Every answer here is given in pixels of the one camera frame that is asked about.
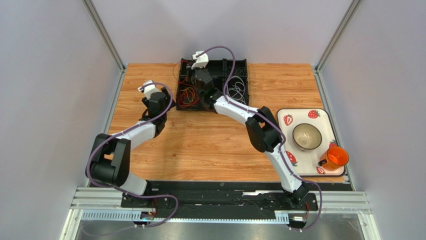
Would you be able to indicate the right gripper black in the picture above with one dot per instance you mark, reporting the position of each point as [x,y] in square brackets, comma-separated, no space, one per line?
[194,74]

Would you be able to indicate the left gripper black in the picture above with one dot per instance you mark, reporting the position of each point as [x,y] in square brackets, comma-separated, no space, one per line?
[168,98]

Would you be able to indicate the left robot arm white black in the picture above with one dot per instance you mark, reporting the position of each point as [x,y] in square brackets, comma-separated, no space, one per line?
[109,162]

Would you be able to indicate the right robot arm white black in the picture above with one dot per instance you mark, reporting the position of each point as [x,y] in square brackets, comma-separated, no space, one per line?
[262,128]

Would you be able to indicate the black six-compartment tray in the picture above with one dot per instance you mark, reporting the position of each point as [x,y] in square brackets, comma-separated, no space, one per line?
[237,87]

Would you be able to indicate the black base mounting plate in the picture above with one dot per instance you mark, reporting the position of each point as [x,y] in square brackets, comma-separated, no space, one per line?
[219,200]

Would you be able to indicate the beige ceramic bowl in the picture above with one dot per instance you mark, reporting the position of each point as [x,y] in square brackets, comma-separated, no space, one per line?
[306,137]

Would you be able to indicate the strawberry pattern white tray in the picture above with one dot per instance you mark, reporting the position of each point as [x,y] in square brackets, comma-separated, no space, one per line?
[305,163]

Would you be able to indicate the orange plastic cup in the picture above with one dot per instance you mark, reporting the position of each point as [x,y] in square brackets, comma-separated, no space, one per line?
[334,158]

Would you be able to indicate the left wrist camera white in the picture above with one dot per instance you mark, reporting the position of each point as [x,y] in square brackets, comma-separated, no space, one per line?
[148,88]

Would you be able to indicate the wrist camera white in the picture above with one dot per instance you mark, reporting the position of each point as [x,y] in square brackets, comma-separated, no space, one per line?
[200,59]
[148,88]

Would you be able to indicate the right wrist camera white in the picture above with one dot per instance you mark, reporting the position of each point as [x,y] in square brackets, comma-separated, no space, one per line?
[200,59]

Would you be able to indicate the aluminium frame rail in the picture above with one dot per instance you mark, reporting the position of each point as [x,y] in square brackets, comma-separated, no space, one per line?
[97,204]

